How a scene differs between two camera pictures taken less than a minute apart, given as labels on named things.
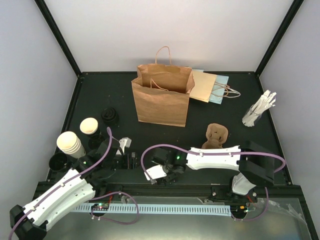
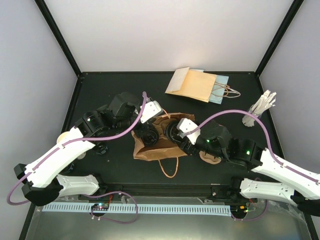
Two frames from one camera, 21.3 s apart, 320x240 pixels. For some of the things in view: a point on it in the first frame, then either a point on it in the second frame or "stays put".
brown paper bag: x=162 y=90 to x=163 y=149
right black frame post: x=279 y=34 stays put
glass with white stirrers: x=253 y=114 stays put
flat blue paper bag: x=219 y=87 stays put
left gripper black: x=128 y=159 to x=140 y=132
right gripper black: x=172 y=178 to x=187 y=148
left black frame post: x=48 y=17 stays put
